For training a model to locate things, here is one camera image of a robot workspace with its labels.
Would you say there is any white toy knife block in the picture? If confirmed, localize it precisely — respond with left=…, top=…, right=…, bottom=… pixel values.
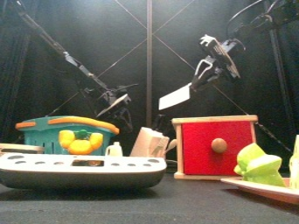
left=128, top=126, right=170, bottom=158

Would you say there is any small white toy milk jug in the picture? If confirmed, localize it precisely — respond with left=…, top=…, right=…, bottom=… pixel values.
left=104, top=141, right=124, bottom=158

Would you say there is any white toy spoon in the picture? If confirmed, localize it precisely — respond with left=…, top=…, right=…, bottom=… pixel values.
left=164, top=138, right=178, bottom=154

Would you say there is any yellow toy pepper half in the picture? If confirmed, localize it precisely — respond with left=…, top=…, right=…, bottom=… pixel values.
left=57, top=129, right=105, bottom=156

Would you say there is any red wooden drawer box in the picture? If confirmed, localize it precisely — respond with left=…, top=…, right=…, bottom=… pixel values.
left=170, top=115, right=259, bottom=180

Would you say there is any teal basket orange rim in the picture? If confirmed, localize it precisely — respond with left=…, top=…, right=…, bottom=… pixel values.
left=14, top=115, right=120, bottom=156

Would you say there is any white dish rack tray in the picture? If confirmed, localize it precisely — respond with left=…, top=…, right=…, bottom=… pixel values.
left=0, top=152, right=168, bottom=190

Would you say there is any cream shallow dish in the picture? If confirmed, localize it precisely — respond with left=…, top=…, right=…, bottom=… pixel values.
left=0, top=143, right=45, bottom=156

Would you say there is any pale green toy piece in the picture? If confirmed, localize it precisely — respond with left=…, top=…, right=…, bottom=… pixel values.
left=288, top=135, right=299, bottom=190

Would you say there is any wooden tray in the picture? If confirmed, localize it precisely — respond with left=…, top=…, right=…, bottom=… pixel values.
left=218, top=177, right=299, bottom=206

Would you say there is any thin diagonal brace cable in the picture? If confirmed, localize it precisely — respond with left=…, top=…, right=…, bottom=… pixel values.
left=45, top=0, right=197, bottom=117
left=113, top=0, right=295, bottom=154

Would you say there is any metal vertical frame pole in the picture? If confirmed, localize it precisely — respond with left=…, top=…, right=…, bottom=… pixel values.
left=144, top=0, right=154, bottom=128

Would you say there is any black frame post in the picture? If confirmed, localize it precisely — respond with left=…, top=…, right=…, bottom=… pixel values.
left=265, top=27, right=292, bottom=130

